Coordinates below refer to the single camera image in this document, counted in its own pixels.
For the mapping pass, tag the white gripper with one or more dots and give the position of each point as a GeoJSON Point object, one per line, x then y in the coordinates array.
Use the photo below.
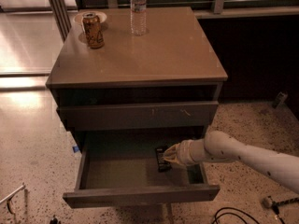
{"type": "Point", "coordinates": [188, 153]}

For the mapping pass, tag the black rxbar chocolate bar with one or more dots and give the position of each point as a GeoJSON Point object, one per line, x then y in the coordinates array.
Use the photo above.
{"type": "Point", "coordinates": [163, 165]}

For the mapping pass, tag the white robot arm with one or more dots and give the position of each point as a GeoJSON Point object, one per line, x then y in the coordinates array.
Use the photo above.
{"type": "Point", "coordinates": [217, 146]}

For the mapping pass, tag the closed grey top drawer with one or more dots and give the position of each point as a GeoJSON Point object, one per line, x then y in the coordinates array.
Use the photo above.
{"type": "Point", "coordinates": [137, 116]}

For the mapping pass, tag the open grey middle drawer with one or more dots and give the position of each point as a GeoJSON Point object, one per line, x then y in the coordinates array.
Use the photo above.
{"type": "Point", "coordinates": [119, 168]}

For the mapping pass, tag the grey drawer cabinet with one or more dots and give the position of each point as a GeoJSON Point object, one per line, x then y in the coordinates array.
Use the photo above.
{"type": "Point", "coordinates": [173, 62]}

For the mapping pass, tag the blue tape piece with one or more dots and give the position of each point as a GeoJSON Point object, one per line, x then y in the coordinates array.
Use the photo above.
{"type": "Point", "coordinates": [75, 149]}

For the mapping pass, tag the small grey floor outlet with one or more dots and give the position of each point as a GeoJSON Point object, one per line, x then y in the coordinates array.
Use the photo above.
{"type": "Point", "coordinates": [280, 99]}

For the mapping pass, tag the metal rod bottom left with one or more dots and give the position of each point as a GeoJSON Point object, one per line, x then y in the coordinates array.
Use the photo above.
{"type": "Point", "coordinates": [8, 199]}

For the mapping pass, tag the orange drink can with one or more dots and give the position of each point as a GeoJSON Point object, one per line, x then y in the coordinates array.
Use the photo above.
{"type": "Point", "coordinates": [93, 31]}

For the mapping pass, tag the clear plastic water bottle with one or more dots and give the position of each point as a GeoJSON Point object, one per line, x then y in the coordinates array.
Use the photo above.
{"type": "Point", "coordinates": [138, 16]}

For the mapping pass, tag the small white plate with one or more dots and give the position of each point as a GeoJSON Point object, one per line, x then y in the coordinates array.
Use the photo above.
{"type": "Point", "coordinates": [78, 18]}

